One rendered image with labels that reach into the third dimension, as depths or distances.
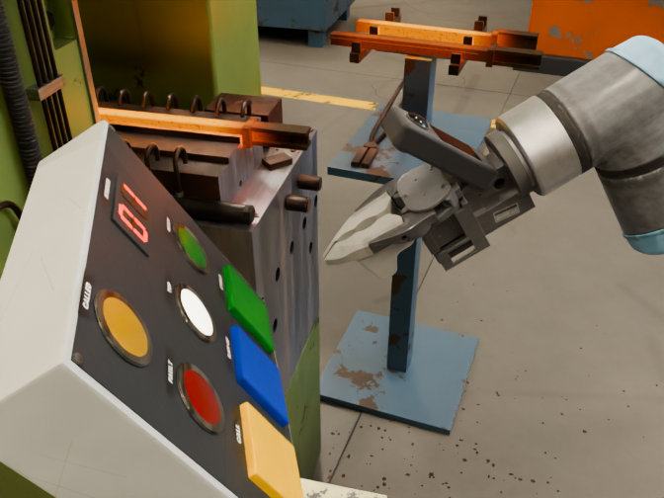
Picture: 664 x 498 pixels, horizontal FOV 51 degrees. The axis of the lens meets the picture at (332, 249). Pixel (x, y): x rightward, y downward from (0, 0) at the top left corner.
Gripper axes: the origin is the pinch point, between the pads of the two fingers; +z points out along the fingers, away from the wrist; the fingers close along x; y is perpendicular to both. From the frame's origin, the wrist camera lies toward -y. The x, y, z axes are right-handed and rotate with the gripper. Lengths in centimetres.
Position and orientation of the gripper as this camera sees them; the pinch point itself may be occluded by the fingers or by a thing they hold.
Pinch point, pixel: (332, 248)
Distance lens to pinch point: 70.6
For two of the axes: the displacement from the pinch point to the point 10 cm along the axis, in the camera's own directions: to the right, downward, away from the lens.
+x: -2.0, -5.5, 8.2
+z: -8.5, 5.1, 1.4
